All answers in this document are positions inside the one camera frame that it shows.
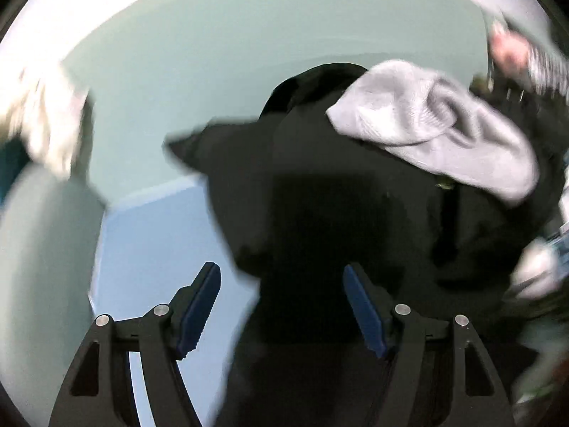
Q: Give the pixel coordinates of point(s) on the green bed sheet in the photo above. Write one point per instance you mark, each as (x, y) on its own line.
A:
(200, 53)

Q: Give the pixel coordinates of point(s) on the black garment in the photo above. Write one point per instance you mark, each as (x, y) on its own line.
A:
(311, 187)

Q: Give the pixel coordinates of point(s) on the person's right hand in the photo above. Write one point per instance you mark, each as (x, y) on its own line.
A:
(509, 53)

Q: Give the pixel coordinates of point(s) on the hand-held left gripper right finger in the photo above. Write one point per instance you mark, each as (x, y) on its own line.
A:
(364, 311)

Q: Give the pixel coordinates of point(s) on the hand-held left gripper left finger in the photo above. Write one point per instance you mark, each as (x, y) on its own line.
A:
(200, 311)

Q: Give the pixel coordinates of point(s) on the grey cloth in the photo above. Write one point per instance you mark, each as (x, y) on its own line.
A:
(400, 111)

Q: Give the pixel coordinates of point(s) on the white cloth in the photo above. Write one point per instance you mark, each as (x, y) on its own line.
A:
(49, 115)

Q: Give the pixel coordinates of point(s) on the person's right forearm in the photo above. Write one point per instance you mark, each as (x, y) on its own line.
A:
(549, 71)

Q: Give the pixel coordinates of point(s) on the blue mat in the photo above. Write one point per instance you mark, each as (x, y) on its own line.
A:
(146, 240)

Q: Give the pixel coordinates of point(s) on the teal cloth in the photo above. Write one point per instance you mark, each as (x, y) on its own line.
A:
(11, 164)

